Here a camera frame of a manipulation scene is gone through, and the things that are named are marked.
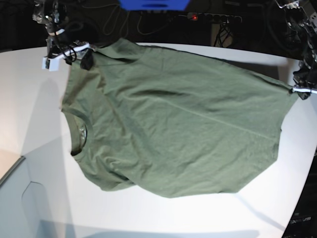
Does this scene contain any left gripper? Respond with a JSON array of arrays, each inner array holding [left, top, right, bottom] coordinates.
[[289, 61, 317, 99]]

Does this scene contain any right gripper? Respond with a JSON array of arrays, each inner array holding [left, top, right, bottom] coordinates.
[[46, 36, 96, 70]]

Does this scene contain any green t-shirt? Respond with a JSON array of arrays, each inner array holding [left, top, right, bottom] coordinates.
[[61, 39, 297, 198]]

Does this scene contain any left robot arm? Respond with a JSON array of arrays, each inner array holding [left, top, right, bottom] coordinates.
[[266, 0, 317, 100]]

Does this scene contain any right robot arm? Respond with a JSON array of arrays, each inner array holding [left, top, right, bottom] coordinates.
[[32, 0, 98, 71]]

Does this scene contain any blue box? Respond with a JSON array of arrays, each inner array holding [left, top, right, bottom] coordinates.
[[119, 0, 190, 11]]

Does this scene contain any black power strip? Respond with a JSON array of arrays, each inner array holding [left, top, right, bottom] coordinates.
[[186, 12, 243, 24]]

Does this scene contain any grey cable loop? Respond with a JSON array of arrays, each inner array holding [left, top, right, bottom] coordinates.
[[103, 4, 132, 39]]

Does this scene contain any yellow cable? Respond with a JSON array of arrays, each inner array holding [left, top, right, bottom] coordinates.
[[136, 12, 161, 35]]

